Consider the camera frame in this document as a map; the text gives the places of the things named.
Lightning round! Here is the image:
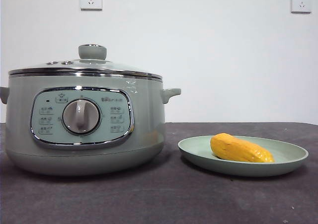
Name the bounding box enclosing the glass lid with green knob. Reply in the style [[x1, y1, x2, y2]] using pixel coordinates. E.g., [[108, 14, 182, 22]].
[[8, 44, 163, 82]]

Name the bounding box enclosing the yellow corn cob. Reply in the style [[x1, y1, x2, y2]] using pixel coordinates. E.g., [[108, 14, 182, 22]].
[[210, 133, 275, 163]]

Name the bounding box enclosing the pale green electric steamer pot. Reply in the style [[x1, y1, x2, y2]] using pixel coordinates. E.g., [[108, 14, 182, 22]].
[[0, 74, 182, 176]]

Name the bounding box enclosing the pale green round plate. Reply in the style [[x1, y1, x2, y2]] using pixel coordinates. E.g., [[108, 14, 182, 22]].
[[177, 135, 310, 177]]

